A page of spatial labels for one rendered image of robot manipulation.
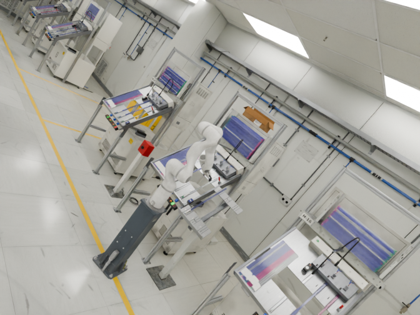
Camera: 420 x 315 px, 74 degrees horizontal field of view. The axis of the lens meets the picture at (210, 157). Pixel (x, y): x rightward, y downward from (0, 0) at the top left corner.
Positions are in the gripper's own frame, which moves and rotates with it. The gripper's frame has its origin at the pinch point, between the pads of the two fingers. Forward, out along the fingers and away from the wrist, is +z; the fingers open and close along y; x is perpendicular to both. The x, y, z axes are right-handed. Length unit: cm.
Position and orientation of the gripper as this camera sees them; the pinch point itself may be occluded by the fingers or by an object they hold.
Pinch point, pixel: (207, 177)
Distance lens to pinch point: 277.6
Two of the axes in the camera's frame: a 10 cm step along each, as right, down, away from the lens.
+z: 1.2, 6.4, 7.6
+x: -8.1, 5.1, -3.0
